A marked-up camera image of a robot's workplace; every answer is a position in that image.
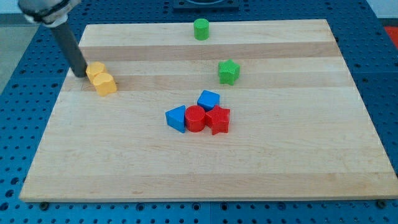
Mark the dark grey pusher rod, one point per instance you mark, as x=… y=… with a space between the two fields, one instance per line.
x=69 y=46

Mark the yellow hexagon block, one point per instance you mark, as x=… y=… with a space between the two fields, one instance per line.
x=94 y=69

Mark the yellow heart block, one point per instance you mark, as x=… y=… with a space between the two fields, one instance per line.
x=104 y=84

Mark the blue perforated table mat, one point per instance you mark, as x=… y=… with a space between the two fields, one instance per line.
x=31 y=92

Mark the green cylinder block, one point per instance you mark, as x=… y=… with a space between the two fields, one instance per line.
x=201 y=29

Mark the blue triangle block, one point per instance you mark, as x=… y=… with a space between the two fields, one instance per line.
x=175 y=118

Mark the red cylinder block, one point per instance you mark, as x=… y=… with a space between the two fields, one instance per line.
x=195 y=118

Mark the blue cube block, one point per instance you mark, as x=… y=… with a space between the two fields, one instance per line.
x=208 y=100

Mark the green star block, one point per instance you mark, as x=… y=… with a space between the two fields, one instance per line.
x=228 y=72

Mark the red star block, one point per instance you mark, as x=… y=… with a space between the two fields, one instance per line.
x=217 y=120

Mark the light wooden board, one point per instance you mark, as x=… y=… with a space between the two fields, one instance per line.
x=298 y=127

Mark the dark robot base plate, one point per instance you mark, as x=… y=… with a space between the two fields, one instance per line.
x=205 y=4

